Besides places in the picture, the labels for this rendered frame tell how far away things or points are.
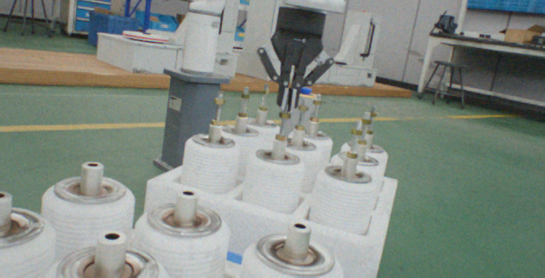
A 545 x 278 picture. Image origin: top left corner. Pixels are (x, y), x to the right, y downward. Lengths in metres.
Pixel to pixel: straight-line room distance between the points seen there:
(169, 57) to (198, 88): 1.72
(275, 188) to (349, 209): 0.12
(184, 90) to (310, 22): 0.67
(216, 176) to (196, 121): 0.56
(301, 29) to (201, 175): 0.29
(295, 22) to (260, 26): 2.98
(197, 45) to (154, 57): 1.65
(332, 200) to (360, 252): 0.09
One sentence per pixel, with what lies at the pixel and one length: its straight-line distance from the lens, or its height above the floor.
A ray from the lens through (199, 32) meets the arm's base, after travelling 1.30.
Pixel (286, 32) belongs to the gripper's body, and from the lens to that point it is 0.70.
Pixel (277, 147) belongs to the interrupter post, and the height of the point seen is 0.27.
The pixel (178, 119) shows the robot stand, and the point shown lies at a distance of 1.32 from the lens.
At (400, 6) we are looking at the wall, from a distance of 6.73.
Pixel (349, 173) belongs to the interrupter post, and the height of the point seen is 0.26.
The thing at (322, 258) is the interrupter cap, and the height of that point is 0.25.
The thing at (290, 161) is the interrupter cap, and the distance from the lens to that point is 0.73.
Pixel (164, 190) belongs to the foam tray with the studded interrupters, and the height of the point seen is 0.17.
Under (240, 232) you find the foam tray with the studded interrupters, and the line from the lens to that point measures 0.72.
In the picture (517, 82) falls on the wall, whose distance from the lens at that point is 5.97.
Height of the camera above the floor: 0.45
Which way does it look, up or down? 11 degrees down
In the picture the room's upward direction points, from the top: 9 degrees clockwise
